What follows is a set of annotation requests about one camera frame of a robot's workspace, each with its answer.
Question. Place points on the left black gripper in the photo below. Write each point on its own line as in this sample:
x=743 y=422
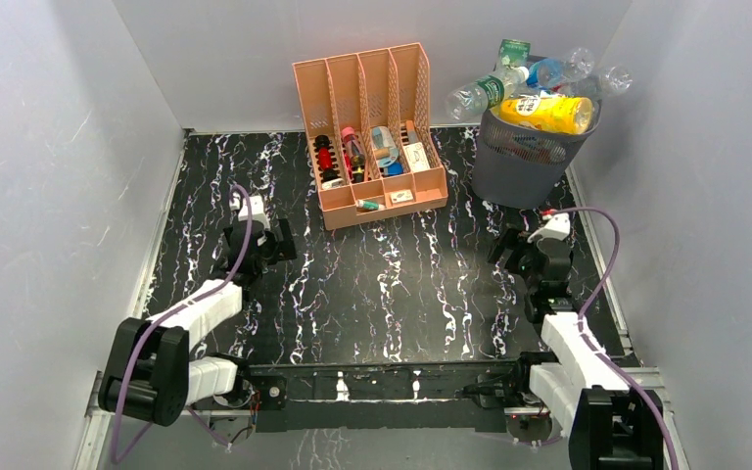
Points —
x=283 y=250

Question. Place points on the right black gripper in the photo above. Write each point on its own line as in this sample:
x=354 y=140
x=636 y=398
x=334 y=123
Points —
x=506 y=240

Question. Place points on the yellow juice bottle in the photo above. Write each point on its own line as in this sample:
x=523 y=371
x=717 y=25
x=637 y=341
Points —
x=554 y=114

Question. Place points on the clear bottle dark green label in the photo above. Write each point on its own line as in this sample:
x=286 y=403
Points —
x=484 y=93

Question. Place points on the green tinted bottle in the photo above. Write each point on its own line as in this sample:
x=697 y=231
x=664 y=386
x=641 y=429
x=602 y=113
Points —
x=512 y=54

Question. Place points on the clear bottle blue label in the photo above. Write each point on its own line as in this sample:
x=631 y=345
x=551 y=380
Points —
x=570 y=67

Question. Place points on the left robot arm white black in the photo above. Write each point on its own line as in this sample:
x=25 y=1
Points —
x=150 y=374

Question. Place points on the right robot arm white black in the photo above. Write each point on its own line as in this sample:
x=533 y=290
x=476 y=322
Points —
x=608 y=424

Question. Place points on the grey mesh waste bin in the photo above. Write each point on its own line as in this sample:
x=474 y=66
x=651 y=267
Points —
x=517 y=167

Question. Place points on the green white tube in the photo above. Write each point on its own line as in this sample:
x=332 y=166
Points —
x=369 y=206

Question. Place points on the small white box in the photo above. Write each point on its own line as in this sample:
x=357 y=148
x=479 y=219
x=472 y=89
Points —
x=401 y=197

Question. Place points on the red black dumbbell toy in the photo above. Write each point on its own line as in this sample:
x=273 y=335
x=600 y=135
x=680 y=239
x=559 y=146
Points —
x=326 y=158

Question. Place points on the pink cap small bottle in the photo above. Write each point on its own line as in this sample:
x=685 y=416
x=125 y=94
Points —
x=355 y=154

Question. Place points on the white carton box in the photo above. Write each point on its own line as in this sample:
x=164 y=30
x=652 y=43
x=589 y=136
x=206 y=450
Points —
x=416 y=157

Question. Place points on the blue round object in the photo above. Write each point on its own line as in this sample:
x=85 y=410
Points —
x=393 y=170

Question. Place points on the peach desk organizer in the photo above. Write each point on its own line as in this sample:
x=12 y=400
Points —
x=367 y=121

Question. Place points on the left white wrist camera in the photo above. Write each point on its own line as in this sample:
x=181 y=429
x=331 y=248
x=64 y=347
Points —
x=252 y=207

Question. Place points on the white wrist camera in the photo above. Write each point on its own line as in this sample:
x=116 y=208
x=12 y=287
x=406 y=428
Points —
x=556 y=225
x=252 y=207

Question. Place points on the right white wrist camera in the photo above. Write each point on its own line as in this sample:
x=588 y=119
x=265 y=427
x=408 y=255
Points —
x=556 y=225

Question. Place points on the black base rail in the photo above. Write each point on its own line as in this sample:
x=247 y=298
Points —
x=382 y=389

